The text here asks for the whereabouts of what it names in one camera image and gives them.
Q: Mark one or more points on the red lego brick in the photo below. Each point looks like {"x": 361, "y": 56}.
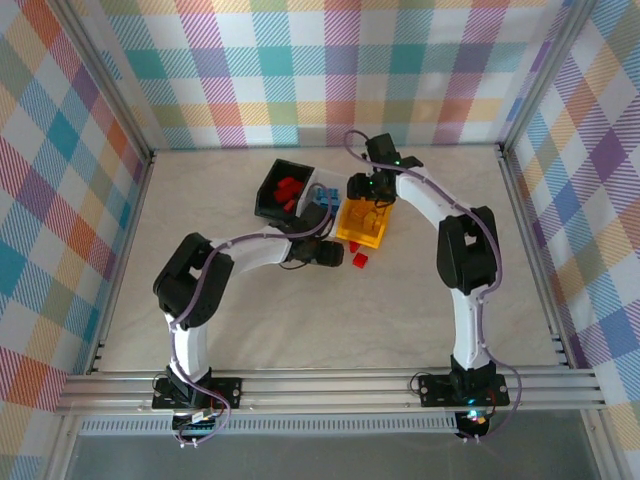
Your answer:
{"x": 360, "y": 260}
{"x": 290, "y": 204}
{"x": 354, "y": 246}
{"x": 281, "y": 194}
{"x": 288, "y": 184}

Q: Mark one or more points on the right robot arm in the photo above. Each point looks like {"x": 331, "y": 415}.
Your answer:
{"x": 425, "y": 200}

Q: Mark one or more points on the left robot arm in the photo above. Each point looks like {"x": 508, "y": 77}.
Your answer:
{"x": 255, "y": 250}

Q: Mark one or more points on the white plastic bin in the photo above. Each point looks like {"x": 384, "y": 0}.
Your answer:
{"x": 335, "y": 177}

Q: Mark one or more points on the yellow plastic bin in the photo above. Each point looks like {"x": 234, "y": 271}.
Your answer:
{"x": 360, "y": 240}

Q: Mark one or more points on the black plastic bin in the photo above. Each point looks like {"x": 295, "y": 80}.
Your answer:
{"x": 267, "y": 205}

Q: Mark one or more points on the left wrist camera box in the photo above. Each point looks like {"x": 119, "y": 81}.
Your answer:
{"x": 315, "y": 216}

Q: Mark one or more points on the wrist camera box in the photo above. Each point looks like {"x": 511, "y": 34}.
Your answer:
{"x": 315, "y": 216}
{"x": 381, "y": 147}

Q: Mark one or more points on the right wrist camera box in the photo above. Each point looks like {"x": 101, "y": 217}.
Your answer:
{"x": 381, "y": 147}

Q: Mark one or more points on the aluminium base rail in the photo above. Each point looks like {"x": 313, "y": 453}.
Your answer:
{"x": 325, "y": 392}

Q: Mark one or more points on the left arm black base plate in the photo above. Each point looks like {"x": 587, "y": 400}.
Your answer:
{"x": 227, "y": 392}

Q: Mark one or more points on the aluminium side rail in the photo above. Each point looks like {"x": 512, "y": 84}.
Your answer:
{"x": 122, "y": 260}
{"x": 530, "y": 250}

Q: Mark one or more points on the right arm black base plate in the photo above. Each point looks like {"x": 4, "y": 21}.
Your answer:
{"x": 432, "y": 392}

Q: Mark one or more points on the aluminium frame post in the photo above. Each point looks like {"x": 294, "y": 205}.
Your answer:
{"x": 545, "y": 70}
{"x": 100, "y": 75}

